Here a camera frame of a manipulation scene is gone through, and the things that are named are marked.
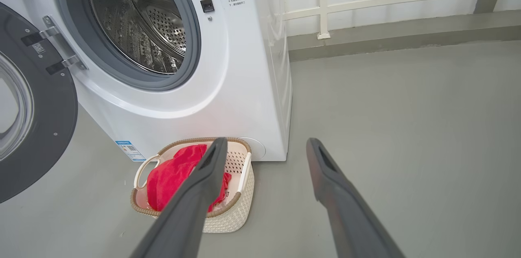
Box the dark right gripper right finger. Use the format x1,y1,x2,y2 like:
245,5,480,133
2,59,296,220
306,138,405,258

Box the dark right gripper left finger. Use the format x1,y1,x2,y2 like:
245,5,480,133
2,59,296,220
130,137,228,258

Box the red and white garment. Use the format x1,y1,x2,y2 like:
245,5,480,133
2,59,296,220
147,144,232,212

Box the dark grey glass washer door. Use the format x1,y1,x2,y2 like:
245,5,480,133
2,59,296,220
0,2,79,203

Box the cream perforated basket brown rim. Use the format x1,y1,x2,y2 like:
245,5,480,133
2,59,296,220
130,137,256,233

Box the white front-load washing machine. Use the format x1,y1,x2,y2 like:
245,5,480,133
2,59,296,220
12,0,293,163

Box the grey rubber door gasket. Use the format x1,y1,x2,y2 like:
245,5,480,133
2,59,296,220
51,0,202,92

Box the blue energy label sticker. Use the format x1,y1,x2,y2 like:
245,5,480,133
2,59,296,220
115,141,146,162

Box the round white filter cover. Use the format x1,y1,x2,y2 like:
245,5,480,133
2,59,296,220
240,137,266,160

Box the stainless steel washer drum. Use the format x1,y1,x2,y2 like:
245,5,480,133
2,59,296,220
88,0,188,74

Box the white metal railing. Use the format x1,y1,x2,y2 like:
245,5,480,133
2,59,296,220
277,0,521,39

